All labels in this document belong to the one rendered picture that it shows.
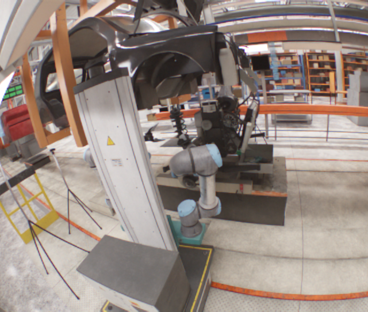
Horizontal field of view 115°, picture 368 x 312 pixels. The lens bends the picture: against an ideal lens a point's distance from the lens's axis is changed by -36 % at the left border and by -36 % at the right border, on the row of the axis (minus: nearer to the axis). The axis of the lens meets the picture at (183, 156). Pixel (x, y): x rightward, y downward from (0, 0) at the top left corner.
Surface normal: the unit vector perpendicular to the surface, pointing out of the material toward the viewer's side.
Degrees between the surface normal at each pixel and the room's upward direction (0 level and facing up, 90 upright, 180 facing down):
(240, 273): 0
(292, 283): 0
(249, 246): 0
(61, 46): 90
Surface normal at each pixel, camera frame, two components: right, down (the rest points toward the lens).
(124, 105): -0.32, 0.42
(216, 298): -0.18, -0.91
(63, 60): 0.88, 0.03
